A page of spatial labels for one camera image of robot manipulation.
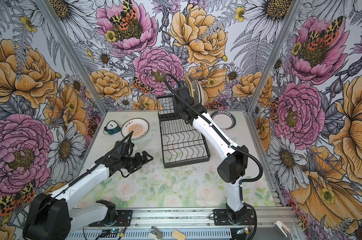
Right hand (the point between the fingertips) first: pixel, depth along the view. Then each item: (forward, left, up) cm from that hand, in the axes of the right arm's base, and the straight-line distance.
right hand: (183, 104), depth 82 cm
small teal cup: (+7, +50, -26) cm, 57 cm away
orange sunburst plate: (+11, +33, -30) cm, 46 cm away
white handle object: (-54, -44, -30) cm, 75 cm away
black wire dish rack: (-7, +2, -29) cm, 30 cm away
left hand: (-24, +21, -23) cm, 39 cm away
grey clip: (-54, +14, -30) cm, 63 cm away
